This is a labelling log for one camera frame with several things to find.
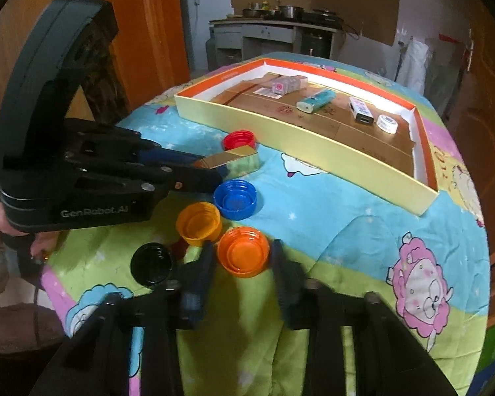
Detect black bottle cap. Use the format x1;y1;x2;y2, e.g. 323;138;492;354
131;243;176;287

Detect metal door handle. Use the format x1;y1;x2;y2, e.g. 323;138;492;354
464;29;475;71

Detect brown wooden door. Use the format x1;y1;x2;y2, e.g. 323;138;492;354
449;8;495;256

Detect orange bottle cap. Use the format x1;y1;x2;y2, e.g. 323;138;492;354
216;227;270;277

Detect flattened cardboard liner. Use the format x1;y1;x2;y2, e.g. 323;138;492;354
210;72;417;174

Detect yellow-orange bottle cap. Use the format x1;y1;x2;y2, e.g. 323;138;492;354
176;202;222;245

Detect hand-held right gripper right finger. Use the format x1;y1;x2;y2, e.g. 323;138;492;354
270;239;458;396

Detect red bottle cap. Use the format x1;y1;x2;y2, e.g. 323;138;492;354
222;131;257;152

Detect grey kitchen counter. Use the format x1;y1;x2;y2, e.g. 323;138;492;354
209;16;343;60

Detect white round jar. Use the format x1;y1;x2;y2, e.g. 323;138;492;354
376;114;399;134

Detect person's maroon clothing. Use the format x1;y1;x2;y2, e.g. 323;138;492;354
0;303;64;355

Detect blue bottle cap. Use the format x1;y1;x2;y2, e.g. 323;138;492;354
213;179;257;219

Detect orange wooden door jamb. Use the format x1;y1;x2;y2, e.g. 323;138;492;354
91;0;190;104

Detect shallow yellow cardboard tray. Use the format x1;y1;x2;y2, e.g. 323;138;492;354
174;57;440;216

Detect teal rectangular box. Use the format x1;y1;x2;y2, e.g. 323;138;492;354
296;90;336;113

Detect gold rectangular box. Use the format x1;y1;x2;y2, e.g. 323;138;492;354
200;146;259;175

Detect white hanging plastic bag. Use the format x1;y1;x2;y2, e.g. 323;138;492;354
398;37;430;91

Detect cardboard sheets on wall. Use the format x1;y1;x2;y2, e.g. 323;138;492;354
231;0;400;46

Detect black stove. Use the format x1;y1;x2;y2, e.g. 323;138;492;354
303;8;343;25

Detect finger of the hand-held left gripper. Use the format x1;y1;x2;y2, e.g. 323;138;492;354
142;144;209;171
148;166;225;194

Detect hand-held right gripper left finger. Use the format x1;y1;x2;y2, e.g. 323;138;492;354
29;241;217;396

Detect white cartoon-printed box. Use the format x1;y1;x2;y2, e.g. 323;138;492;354
348;96;374;125

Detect black kitchen appliance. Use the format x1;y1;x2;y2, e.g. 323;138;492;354
301;32;333;58

